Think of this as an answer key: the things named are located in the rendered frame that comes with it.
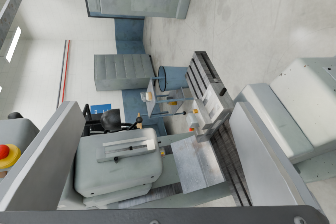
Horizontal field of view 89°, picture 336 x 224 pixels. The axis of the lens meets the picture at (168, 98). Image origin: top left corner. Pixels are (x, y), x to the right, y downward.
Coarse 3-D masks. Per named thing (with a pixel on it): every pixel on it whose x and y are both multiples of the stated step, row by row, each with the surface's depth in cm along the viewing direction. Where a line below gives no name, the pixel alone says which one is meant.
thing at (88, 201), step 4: (84, 200) 70; (88, 200) 71; (88, 204) 77; (92, 204) 80; (84, 208) 84; (88, 208) 86; (92, 208) 90; (96, 208) 94; (100, 208) 101; (104, 208) 106
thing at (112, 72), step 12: (96, 60) 577; (108, 60) 588; (120, 60) 599; (132, 60) 612; (144, 60) 623; (96, 72) 546; (108, 72) 557; (120, 72) 567; (132, 72) 577; (144, 72) 587; (96, 84) 545; (108, 84) 558; (120, 84) 572; (132, 84) 587; (144, 84) 602
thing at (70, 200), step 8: (72, 168) 59; (72, 176) 58; (72, 184) 57; (64, 192) 52; (72, 192) 56; (64, 200) 52; (72, 200) 57; (80, 200) 66; (64, 208) 64; (72, 208) 68; (80, 208) 74
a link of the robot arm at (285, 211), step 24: (0, 216) 4; (24, 216) 5; (48, 216) 5; (72, 216) 5; (96, 216) 5; (120, 216) 5; (144, 216) 5; (168, 216) 5; (192, 216) 5; (216, 216) 5; (240, 216) 5; (264, 216) 5; (288, 216) 5; (312, 216) 5
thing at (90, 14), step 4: (88, 8) 624; (88, 12) 635; (92, 12) 637; (96, 12) 640; (100, 12) 643; (88, 16) 647; (92, 16) 650; (96, 16) 654; (100, 16) 657; (104, 16) 659; (108, 16) 663; (112, 16) 666; (116, 16) 670; (120, 16) 674; (124, 16) 678; (128, 16) 682; (132, 16) 686; (136, 16) 690; (140, 16) 694; (144, 16) 698
